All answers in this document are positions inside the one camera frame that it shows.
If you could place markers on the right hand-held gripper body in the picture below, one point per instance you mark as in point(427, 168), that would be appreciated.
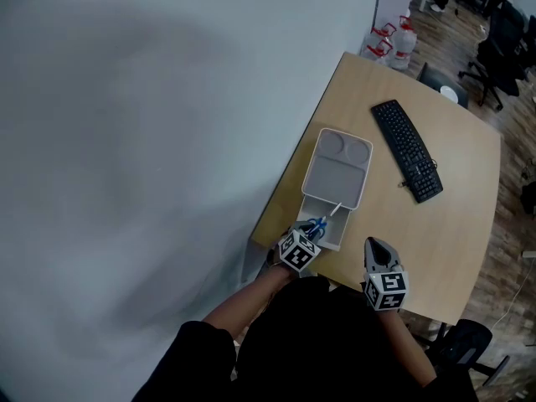
point(385, 289)

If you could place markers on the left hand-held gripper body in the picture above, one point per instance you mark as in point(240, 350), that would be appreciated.
point(299, 254)

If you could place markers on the white pen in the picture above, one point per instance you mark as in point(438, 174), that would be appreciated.
point(335, 210)

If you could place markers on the grey compartment tray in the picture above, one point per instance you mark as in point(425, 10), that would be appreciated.
point(335, 170)

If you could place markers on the person's right forearm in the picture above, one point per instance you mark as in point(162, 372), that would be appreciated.
point(408, 341)

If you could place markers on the person's left forearm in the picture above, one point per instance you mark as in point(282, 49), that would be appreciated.
point(243, 304)

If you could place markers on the black office chair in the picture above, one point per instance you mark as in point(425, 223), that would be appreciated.
point(502, 36)
point(460, 341)

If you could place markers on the person's black clothing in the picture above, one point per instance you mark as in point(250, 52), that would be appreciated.
point(318, 350)

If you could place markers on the black computer keyboard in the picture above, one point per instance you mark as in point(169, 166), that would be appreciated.
point(402, 140)

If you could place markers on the small white round object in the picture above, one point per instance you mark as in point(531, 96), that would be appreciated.
point(448, 91)

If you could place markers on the clear water jug red cap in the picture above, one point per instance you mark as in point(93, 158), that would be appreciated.
point(405, 44)
point(377, 53)
point(383, 32)

